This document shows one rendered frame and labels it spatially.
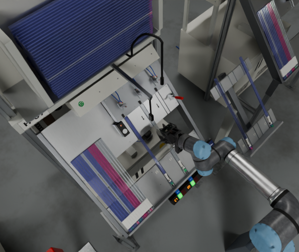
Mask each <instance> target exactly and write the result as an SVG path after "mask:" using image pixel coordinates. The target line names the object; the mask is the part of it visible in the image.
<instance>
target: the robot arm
mask: <svg viewBox="0 0 299 252"><path fill-rule="evenodd" d="M162 125H163V128H160V131H159V130H158V129H156V130H157V131H156V132H157V135H158V136H159V138H160V140H161V141H162V142H163V143H165V144H170V145H172V144H175V151H176V152H177V153H178V154H179V153H180V152H181V151H183V150H185V151H186V152H188V153H190V154H191V156H192V159H193V162H194V164H195V168H196V169H197V171H198V173H199V174H200V175H201V176H208V175H210V174H211V173H212V171H213V165H215V164H216V163H217V162H219V161H220V160H221V159H223V160H224V161H226V162H227V163H228V164H229V165H230V166H231V167H232V168H233V169H234V170H235V171H237V172H238V173H239V174H240V175H241V176H242V177H243V178H244V179H245V180H246V181H247V182H249V183H250V184H251V185H252V186H253V187H254V188H255V189H256V190H257V191H258V192H259V193H261V194H262V195H263V196H264V197H265V198H266V199H267V200H268V201H269V205H270V206H271V207H272V208H273V210H272V211H271V212H269V213H268V214H267V215H266V216H265V217H264V218H263V219H262V220H260V221H259V222H258V223H257V224H255V225H254V226H253V227H252V229H251V230H250V232H249V237H250V239H251V242H252V243H253V245H254V248H253V249H252V250H251V251H250V252H294V251H295V246H294V243H293V241H292V239H294V238H295V237H296V236H297V235H298V234H299V201H298V200H297V199H296V197H295V196H294V195H293V194H292V193H291V192H290V191H289V190H287V189H286V188H281V187H280V186H279V185H278V184H276V183H275V182H274V181H273V180H272V179H270V178H269V177H268V176H267V175H266V174H265V173H263V172H262V171H261V170H260V169H259V168H257V167H256V166H255V165H254V164H253V163H251V162H250V161H249V160H248V159H247V158H246V157H244V156H243V155H242V154H241V153H240V152H238V151H237V150H236V144H235V142H234V141H233V139H231V138H230V137H224V138H223V139H221V140H219V141H218V142H217V143H216V144H215V145H213V146H212V147H211V146H210V145H209V144H208V143H206V142H205V141H202V140H199V139H197V138H195V137H193V136H190V135H188V134H185V133H182V131H181V130H179V129H178V128H177V126H176V125H175V124H173V123H170V124H168V125H167V126H166V125H165V124H162ZM173 125H174V126H173Z"/></svg>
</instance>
